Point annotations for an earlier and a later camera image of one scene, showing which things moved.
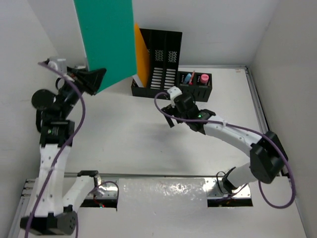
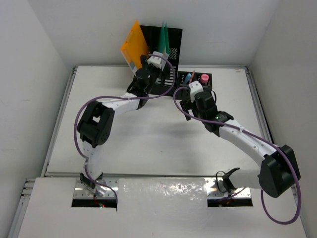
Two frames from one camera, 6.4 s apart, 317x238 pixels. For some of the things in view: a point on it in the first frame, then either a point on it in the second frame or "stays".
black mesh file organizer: (164, 49) stays
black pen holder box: (197, 85) stays
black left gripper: (89, 80) → (145, 64)
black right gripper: (170, 111) → (187, 105)
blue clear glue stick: (187, 79) stays
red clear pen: (191, 81) stays
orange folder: (142, 55) stays
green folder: (106, 28) → (164, 45)
